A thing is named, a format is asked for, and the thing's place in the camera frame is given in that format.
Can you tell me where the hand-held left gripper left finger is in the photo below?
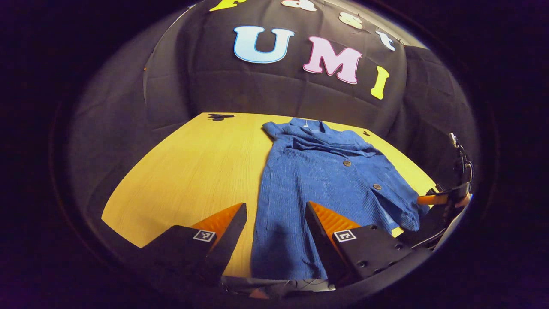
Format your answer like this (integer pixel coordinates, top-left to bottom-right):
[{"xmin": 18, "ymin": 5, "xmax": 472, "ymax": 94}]
[{"xmin": 142, "ymin": 203, "xmax": 248, "ymax": 286}]

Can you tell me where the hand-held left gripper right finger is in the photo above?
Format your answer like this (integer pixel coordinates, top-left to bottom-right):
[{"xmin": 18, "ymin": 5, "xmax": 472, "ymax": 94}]
[{"xmin": 305, "ymin": 201, "xmax": 431, "ymax": 287}]

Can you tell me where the blue jacket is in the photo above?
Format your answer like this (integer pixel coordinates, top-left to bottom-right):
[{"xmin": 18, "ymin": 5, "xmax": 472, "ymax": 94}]
[{"xmin": 251, "ymin": 118, "xmax": 431, "ymax": 280}]

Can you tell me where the person's pale clothing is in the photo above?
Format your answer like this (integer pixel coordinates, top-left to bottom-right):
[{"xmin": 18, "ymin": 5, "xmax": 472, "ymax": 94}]
[{"xmin": 221, "ymin": 276, "xmax": 337, "ymax": 299}]

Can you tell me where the black backdrop cloth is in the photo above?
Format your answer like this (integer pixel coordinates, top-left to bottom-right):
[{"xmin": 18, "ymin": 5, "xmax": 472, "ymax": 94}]
[{"xmin": 69, "ymin": 0, "xmax": 481, "ymax": 224}]

